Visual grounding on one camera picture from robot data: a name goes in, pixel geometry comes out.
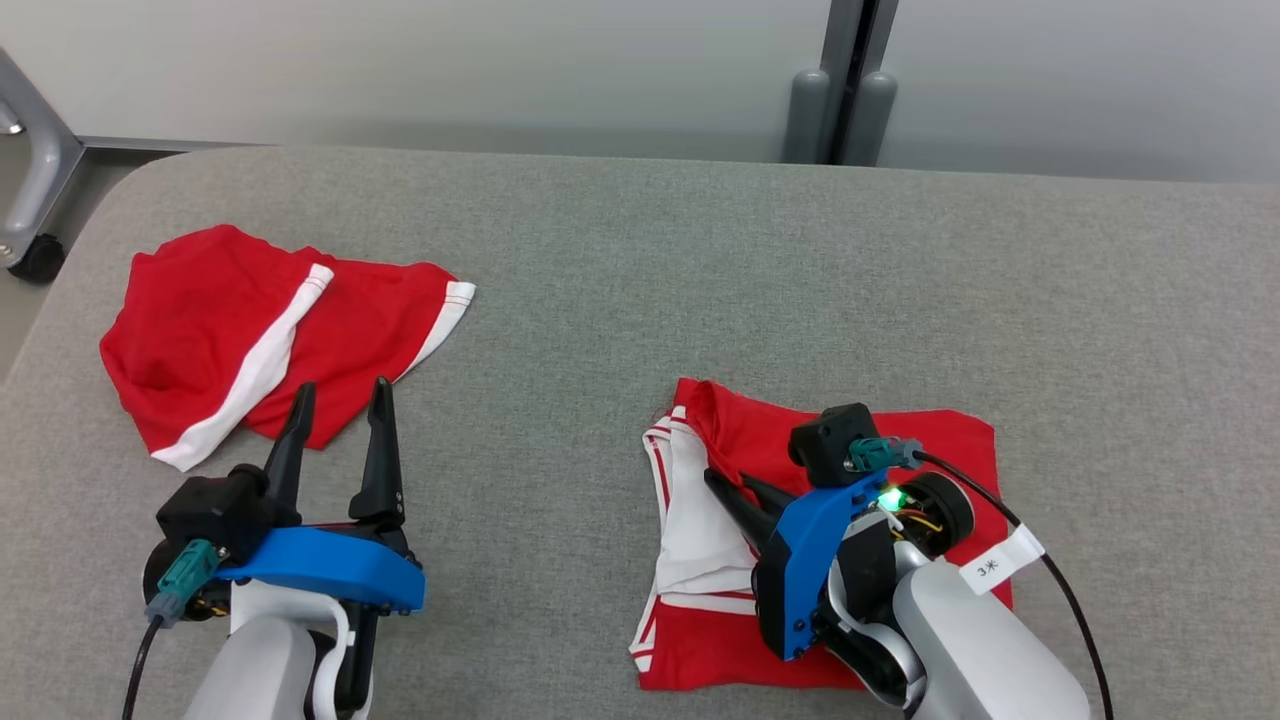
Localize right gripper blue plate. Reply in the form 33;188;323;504
705;468;896;661

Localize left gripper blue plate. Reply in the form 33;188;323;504
215;377;426;713

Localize red basketball jersey number 23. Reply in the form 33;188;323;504
630;377;1013;693

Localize red shorts with white stripes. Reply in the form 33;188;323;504
100;225;476;473

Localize grey fabric upholstered surface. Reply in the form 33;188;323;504
0;145;1280;720

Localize grey rounded bumper cylinder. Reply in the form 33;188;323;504
842;70;899;167
782;68;833;164

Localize left black cable teal connector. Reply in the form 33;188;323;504
122;540;223;720

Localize white label on right cable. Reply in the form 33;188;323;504
958;525;1046;596

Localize grey vertical partition post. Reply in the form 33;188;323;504
820;0;901;166

